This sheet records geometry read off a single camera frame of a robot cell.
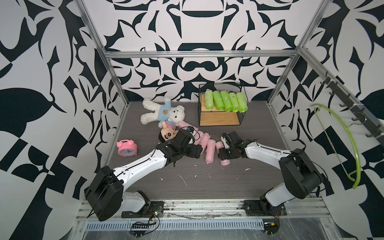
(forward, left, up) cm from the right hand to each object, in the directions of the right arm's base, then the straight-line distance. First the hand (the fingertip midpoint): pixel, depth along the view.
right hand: (222, 152), depth 92 cm
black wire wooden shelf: (+27, +3, +1) cm, 27 cm away
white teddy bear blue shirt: (+25, +37, +8) cm, 46 cm away
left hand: (-1, +16, +12) cm, 20 cm away
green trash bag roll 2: (+24, -8, +18) cm, 32 cm away
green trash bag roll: (+22, -13, +18) cm, 31 cm away
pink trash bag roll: (+6, +11, +3) cm, 13 cm away
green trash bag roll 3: (+25, -3, +18) cm, 31 cm away
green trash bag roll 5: (+27, +7, +18) cm, 34 cm away
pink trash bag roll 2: (0, +8, +2) cm, 8 cm away
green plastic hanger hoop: (-24, -45, +24) cm, 57 cm away
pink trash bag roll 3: (+3, +2, +3) cm, 5 cm away
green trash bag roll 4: (+26, +2, +19) cm, 32 cm away
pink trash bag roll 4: (+20, +23, +1) cm, 31 cm away
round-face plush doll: (+9, +32, +10) cm, 35 cm away
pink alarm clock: (-1, +55, +8) cm, 55 cm away
